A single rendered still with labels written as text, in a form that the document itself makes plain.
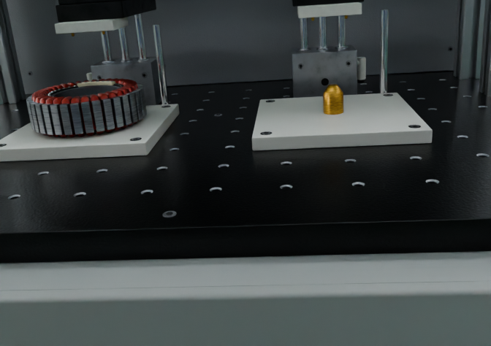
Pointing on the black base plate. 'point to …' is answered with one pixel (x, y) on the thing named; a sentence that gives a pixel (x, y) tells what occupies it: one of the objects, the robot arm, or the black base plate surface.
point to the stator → (86, 107)
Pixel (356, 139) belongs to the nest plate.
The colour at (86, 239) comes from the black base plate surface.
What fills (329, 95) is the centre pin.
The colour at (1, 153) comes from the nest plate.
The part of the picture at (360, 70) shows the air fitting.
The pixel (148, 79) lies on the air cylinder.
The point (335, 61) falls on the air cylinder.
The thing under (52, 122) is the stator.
